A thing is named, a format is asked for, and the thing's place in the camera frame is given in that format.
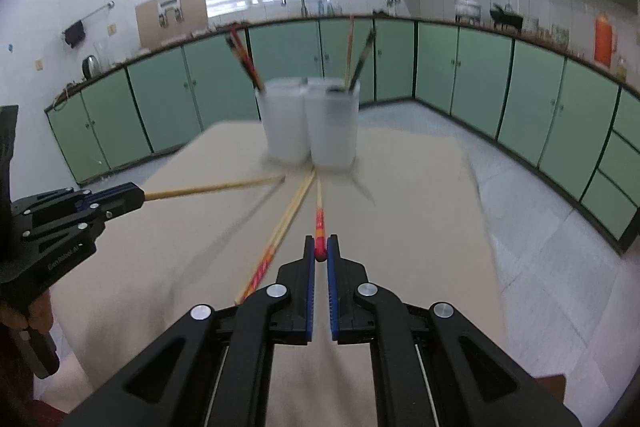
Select black chopstick gold band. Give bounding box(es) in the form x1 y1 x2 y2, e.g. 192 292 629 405
224 31 266 94

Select white double utensil holder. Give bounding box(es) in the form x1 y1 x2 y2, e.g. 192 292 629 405
255 77 360 170

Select orange thermos flask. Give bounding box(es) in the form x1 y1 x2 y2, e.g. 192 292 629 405
593 12 617 68

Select red floral bamboo chopstick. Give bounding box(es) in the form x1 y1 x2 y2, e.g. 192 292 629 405
228 25 266 92

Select electric kettle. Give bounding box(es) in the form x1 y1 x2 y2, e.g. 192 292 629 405
81 55 102 80

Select black chopstick silver band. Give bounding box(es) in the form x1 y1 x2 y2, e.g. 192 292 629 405
348 28 375 92

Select dark cloth on rail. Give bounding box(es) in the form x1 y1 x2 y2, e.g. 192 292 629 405
62 20 86 49

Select orange red striped chopstick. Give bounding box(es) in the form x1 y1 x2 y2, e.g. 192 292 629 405
234 171 317 307

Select black wok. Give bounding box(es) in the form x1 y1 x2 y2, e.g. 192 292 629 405
489 4 524 34

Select green base cabinets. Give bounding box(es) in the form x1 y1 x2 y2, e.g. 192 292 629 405
44 16 639 251

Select cardboard box with label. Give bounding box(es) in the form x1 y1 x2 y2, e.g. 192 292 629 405
136 0 208 50

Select person hand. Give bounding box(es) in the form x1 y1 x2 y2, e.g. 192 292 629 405
0 291 54 335

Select plain bamboo chopstick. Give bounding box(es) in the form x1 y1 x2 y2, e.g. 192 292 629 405
144 176 285 202
234 168 317 306

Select glass jar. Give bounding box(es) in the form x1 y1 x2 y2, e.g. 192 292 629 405
614 55 628 82

